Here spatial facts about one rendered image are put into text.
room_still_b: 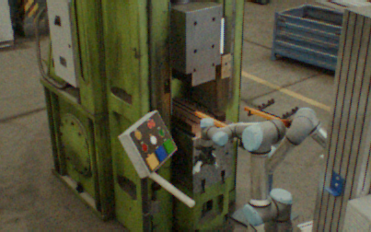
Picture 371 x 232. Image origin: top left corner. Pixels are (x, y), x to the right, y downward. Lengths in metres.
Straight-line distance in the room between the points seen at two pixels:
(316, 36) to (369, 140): 4.85
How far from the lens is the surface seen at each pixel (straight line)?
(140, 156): 2.91
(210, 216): 3.93
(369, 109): 2.20
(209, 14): 3.22
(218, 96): 3.70
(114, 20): 3.41
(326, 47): 6.97
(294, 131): 2.85
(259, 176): 2.49
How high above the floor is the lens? 2.57
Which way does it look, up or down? 27 degrees down
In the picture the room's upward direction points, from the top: straight up
